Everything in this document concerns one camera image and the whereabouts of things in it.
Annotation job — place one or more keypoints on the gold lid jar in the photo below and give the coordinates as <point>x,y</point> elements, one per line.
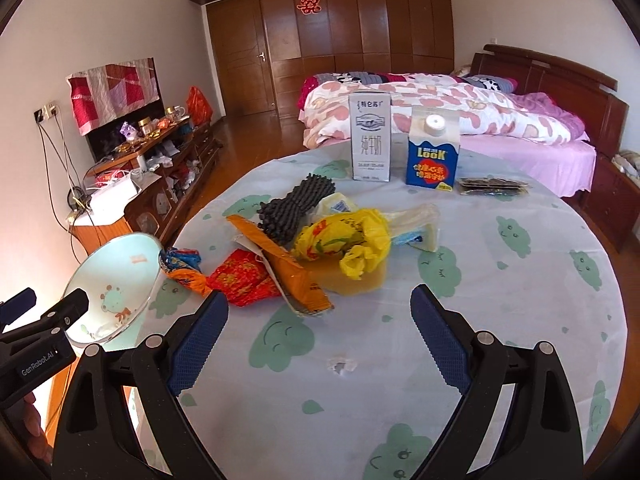
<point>145,126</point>

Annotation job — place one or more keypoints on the white box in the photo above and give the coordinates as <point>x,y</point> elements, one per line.
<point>114,199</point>

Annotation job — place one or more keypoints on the grey cloth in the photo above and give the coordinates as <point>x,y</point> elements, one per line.
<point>627,165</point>

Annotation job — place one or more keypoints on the red patterned packet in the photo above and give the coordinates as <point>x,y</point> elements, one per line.
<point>245,280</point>

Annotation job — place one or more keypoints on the orange packet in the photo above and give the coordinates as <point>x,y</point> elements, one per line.
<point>295,275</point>

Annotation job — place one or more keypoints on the wall outlet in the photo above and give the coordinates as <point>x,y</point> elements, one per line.
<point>45,113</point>

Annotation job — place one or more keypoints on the light blue plastic basin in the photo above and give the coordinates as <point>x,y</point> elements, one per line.
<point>115,270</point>

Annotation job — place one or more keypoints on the black television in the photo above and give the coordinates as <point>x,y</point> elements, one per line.
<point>107,142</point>

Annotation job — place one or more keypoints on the wooden nightstand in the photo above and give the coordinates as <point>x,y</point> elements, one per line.
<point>615,200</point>

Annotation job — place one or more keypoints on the orange red plastic bag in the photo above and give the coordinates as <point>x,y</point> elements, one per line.
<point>199,107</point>

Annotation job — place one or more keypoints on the white milk carton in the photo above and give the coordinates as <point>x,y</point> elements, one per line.
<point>370,135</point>

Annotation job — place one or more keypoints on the blue orange wrapper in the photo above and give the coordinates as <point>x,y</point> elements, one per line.
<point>182,270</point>

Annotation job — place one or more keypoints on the amber translucent bag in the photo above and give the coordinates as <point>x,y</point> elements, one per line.
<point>360,280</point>

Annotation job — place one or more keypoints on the red patchwork cloth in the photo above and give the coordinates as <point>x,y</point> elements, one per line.
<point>110,92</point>

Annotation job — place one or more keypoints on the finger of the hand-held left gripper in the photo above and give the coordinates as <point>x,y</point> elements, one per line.
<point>17,305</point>
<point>67,310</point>

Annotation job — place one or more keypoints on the purple wrapped item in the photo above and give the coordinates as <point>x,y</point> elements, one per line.
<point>128,131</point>

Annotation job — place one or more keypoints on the wooden wardrobe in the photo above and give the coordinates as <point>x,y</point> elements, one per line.
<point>360,20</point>

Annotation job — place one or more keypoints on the pink bed sheet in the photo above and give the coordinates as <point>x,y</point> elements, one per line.
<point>550,165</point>

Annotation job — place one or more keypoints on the dark snack packet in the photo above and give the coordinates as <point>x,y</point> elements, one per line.
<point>492,186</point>

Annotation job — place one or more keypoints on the blue drink carton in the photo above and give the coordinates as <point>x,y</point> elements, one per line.
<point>431,160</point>

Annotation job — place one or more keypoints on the red flat box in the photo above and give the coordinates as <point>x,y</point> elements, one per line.
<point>110,177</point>

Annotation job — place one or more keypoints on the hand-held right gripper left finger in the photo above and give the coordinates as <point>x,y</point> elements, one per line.
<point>195,355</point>

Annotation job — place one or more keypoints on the wooden bed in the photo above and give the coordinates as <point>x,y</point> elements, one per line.
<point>560,85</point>

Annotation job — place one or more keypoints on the heart print duvet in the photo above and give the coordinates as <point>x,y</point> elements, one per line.
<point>450,105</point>

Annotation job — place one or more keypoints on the wooden door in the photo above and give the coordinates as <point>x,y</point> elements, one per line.
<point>240,60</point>

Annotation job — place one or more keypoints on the black foam net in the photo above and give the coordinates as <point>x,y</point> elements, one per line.
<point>295,205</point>

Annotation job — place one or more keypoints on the red paper decoration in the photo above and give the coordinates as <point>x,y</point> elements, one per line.
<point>308,4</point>

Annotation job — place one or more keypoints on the cream bag with blue label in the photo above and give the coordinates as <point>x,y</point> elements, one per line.
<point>417,232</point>

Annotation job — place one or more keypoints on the white labelled packet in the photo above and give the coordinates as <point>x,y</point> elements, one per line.
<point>340,206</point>

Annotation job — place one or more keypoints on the patchwork quilt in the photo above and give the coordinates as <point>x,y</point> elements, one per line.
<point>400,79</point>

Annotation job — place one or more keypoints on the yellow plastic bag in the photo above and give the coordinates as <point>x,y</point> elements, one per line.
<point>345,240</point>

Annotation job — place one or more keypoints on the white mug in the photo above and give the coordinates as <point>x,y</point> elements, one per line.
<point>174,112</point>

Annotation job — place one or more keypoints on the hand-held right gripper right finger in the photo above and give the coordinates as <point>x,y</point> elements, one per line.
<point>442,345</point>

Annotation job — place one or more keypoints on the person's left hand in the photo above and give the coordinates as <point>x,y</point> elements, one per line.
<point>37,425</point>

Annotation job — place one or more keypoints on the wooden television cabinet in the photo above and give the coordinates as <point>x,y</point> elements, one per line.
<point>175,185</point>

